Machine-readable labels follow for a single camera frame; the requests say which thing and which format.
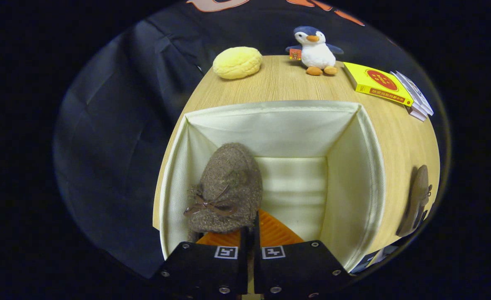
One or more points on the cream fabric storage box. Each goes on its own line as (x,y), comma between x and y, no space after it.
(270,129)

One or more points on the yellow bun plush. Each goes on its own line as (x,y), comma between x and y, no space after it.
(237,62)

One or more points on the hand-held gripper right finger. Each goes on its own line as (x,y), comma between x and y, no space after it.
(299,266)

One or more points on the yellow book with red circle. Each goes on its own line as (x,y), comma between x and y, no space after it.
(374,83)

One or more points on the penguin plush toy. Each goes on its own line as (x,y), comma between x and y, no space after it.
(316,52)

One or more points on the brown fuzzy shoe with bow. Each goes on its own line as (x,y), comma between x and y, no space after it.
(416,200)
(229,183)

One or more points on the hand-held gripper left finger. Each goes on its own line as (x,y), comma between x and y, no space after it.
(204,266)

